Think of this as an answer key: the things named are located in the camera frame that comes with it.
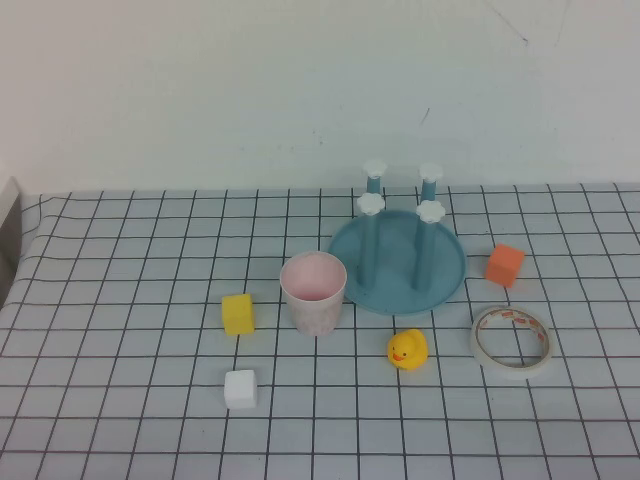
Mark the white tape roll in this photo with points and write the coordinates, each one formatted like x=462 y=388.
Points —
x=481 y=345

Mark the pink plastic cup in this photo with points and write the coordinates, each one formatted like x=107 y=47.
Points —
x=312 y=315

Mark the teal cup stand white caps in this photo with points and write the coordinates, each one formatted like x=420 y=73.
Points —
x=395 y=295

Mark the white foam cube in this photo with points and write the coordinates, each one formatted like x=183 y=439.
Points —
x=241 y=391

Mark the yellow rubber duck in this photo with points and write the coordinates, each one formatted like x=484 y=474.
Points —
x=407 y=350

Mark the yellow foam cube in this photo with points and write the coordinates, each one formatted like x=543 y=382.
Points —
x=239 y=315

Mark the orange foam cube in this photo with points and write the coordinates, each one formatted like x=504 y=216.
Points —
x=504 y=266

